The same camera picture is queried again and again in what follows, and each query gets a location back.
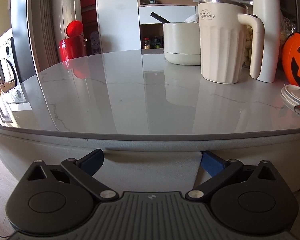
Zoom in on white wooden drawer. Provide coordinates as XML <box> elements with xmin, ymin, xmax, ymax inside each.
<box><xmin>93</xmin><ymin>150</ymin><xmax>202</xmax><ymax>194</ymax></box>

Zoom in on round white cup lid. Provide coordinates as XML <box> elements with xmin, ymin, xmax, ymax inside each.
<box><xmin>281</xmin><ymin>85</ymin><xmax>300</xmax><ymax>115</ymax></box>

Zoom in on white cabinet table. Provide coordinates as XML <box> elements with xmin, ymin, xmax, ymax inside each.
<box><xmin>0</xmin><ymin>50</ymin><xmax>300</xmax><ymax>191</ymax></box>

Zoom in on white washing machine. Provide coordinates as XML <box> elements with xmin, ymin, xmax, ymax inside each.
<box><xmin>0</xmin><ymin>37</ymin><xmax>26</xmax><ymax>103</ymax></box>

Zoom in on red pedal trash bin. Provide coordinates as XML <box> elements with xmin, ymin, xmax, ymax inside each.
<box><xmin>58</xmin><ymin>20</ymin><xmax>87</xmax><ymax>62</ymax></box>

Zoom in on orange pumpkin bucket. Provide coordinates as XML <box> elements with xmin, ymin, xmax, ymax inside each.
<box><xmin>281</xmin><ymin>32</ymin><xmax>300</xmax><ymax>87</ymax></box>

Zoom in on cream tissue box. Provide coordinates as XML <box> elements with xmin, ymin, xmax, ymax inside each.
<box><xmin>163</xmin><ymin>22</ymin><xmax>200</xmax><ymax>66</ymax></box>

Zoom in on small spice jar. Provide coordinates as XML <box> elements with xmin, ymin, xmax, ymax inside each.
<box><xmin>143</xmin><ymin>37</ymin><xmax>151</xmax><ymax>49</ymax></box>

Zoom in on cream ribbed coffee mug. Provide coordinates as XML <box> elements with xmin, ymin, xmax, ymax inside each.
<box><xmin>198</xmin><ymin>0</ymin><xmax>264</xmax><ymax>85</ymax></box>

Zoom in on green toy truck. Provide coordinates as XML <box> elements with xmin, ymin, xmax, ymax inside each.
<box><xmin>151</xmin><ymin>36</ymin><xmax>162</xmax><ymax>49</ymax></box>

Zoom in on white wall shelf unit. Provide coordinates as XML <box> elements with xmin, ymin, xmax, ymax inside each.
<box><xmin>96</xmin><ymin>0</ymin><xmax>199</xmax><ymax>53</ymax></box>

